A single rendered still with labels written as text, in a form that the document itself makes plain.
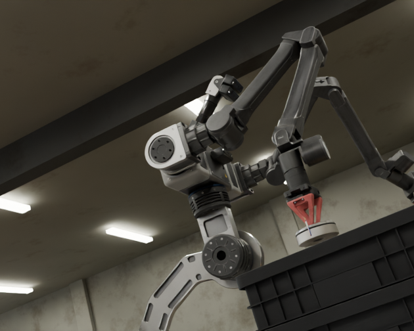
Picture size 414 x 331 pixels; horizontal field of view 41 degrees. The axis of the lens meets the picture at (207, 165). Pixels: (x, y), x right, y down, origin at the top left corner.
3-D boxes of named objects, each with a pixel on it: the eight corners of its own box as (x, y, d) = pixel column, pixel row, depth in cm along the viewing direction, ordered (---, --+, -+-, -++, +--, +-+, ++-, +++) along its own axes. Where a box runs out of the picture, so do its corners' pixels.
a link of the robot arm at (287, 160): (280, 157, 151) (273, 153, 145) (303, 148, 149) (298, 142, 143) (288, 181, 148) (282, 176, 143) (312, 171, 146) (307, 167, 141)
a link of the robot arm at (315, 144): (285, 152, 156) (273, 132, 150) (324, 135, 153) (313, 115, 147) (293, 183, 148) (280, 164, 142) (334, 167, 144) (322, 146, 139)
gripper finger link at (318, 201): (332, 224, 143) (319, 190, 146) (323, 221, 136) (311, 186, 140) (307, 233, 145) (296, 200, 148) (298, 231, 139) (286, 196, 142)
